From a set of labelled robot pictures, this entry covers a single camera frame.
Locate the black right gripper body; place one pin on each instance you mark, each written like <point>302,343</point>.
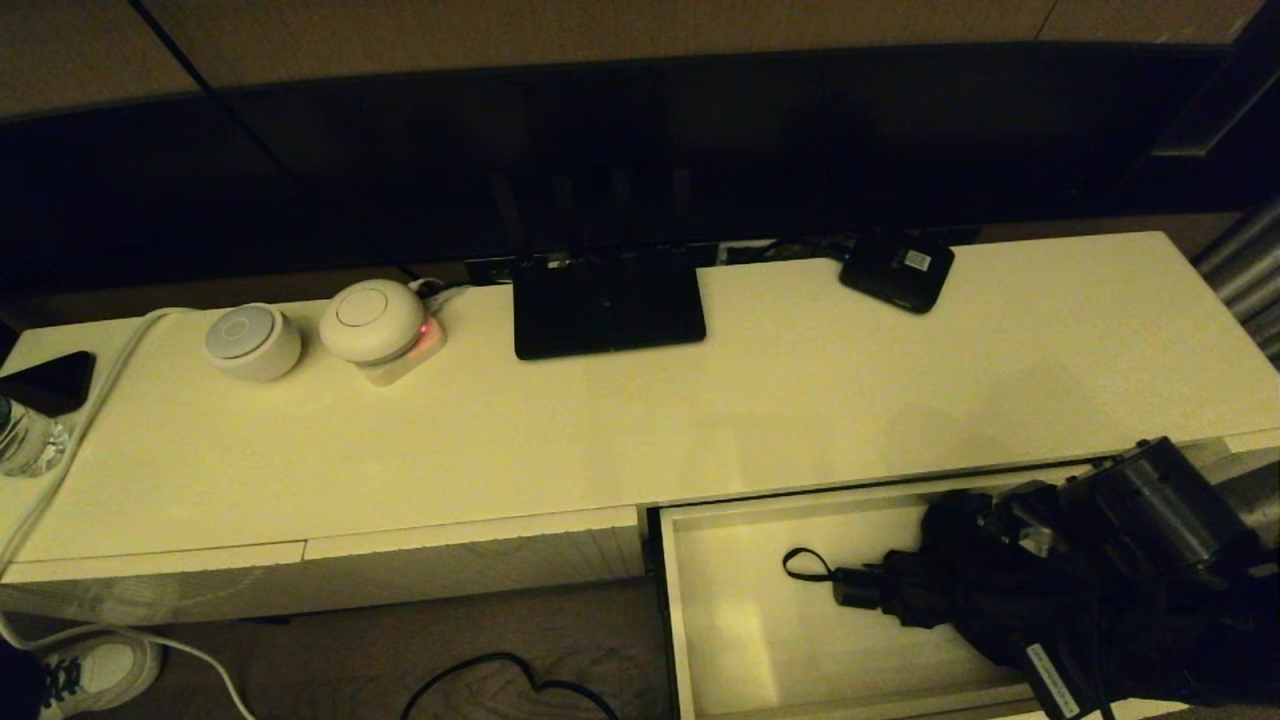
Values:
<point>1080,650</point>

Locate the black umbrella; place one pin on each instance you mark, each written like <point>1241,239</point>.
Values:
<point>940,590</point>

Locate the wide white ribbed drawer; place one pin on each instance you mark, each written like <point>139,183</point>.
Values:
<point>740,620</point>

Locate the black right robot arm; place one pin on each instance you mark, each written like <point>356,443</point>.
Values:
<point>1160,520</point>

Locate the white wooden panel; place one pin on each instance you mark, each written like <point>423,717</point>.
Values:
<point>150,590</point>
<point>480,560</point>
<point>1245,450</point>

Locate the white ribbed cabinet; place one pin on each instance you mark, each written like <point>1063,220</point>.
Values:
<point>500,440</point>

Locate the grey pleated curtain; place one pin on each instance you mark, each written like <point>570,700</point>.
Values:
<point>1245,280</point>

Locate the black set-top box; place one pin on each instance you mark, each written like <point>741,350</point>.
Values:
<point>895,272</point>

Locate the black flat screen television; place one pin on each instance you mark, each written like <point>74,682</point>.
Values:
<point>700,150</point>

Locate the white power strip red light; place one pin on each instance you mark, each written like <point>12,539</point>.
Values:
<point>402,372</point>

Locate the white dome shaped device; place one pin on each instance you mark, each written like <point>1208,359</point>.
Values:
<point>372,320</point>

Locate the white speaker with grey top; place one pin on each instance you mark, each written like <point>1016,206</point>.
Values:
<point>252,345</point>

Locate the white sneaker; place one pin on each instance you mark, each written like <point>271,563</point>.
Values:
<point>105,670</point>

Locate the dark trouser leg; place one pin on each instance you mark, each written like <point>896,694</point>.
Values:
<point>18,685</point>

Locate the black smartphone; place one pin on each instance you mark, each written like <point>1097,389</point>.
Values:
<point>50,383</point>

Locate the clear plastic water bottle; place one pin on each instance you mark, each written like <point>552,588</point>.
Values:
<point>28,440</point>

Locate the black television base plate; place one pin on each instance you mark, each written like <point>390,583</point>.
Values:
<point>610,310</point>

